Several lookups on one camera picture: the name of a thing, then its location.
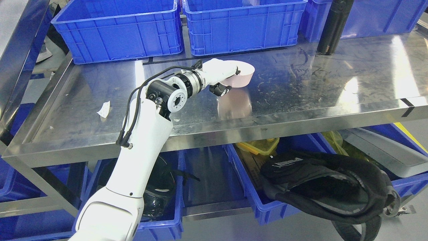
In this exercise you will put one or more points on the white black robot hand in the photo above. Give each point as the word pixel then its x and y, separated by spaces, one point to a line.
pixel 217 73

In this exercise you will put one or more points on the blue crate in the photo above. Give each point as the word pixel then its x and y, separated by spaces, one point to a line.
pixel 367 18
pixel 98 31
pixel 228 26

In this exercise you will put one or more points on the blue bin with bag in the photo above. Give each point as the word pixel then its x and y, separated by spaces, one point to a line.
pixel 267 210

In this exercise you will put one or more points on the pink bowl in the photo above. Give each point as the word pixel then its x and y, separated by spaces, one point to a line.
pixel 243 78

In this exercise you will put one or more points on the blue crate upper left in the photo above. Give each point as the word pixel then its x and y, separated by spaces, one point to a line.
pixel 98 31

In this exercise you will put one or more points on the white paper scrap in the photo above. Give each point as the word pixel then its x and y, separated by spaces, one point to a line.
pixel 104 111

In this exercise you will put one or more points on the black thermos bottle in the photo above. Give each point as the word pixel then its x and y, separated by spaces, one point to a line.
pixel 334 26

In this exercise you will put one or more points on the yellow lunch box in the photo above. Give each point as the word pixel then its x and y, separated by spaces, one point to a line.
pixel 264 147

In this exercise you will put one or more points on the black bag with straps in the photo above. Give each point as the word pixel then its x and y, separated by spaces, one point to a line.
pixel 353 194

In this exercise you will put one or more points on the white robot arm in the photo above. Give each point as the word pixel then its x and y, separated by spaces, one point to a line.
pixel 146 128

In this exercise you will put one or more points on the blue bin with helmet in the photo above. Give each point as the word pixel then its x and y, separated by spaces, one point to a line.
pixel 160 221

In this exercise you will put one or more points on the steel shelf rack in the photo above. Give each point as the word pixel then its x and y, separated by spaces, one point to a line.
pixel 23 26

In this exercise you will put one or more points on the steel table cart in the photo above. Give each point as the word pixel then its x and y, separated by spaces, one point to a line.
pixel 368 81

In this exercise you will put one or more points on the blue crate upper right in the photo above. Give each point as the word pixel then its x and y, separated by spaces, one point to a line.
pixel 228 26

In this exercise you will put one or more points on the blue crate far right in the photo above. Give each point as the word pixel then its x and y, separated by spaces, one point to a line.
pixel 367 18

